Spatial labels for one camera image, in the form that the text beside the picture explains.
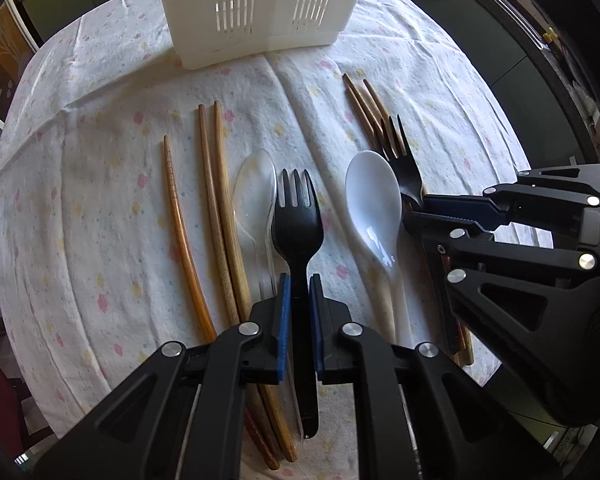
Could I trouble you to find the black plastic fork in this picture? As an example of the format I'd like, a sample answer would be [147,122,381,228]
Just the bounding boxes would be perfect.
[379,117,422,210]
[272,169,324,439]

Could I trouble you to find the white plastic spoon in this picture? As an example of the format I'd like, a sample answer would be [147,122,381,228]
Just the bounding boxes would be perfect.
[344,151,414,348]

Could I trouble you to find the tan wooden chopstick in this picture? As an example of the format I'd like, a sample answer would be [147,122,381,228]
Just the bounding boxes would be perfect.
[362,78,477,366]

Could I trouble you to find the reddish wooden chopstick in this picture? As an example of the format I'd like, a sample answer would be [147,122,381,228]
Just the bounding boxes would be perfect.
[162,136,279,470]

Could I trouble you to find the clear plastic spoon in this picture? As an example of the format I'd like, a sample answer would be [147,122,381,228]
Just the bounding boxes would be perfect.
[232,150,297,439]

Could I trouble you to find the white floral tablecloth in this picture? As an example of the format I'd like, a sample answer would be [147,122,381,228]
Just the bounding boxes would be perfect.
[0,0,530,436]

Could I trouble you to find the white plastic utensil basket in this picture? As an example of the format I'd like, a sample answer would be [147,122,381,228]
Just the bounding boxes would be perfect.
[161,0,358,70]

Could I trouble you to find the green lower cabinets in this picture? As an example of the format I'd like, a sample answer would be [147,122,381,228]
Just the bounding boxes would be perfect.
[15,0,600,167]

